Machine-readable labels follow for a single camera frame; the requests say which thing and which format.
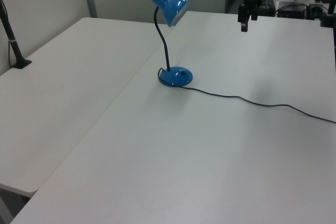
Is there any blue gooseneck desk lamp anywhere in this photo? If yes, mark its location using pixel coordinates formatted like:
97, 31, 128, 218
150, 0, 194, 87

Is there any black lamp power cord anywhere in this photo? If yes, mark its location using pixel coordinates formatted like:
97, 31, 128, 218
157, 67, 336, 124

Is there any black camera stand with base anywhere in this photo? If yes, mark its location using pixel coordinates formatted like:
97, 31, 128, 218
0, 0, 33, 70

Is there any black electronics box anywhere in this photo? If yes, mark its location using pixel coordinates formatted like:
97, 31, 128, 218
275, 1, 308, 20

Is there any black clamp-mounted camera stand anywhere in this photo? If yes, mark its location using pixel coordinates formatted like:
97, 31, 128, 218
319, 0, 336, 28

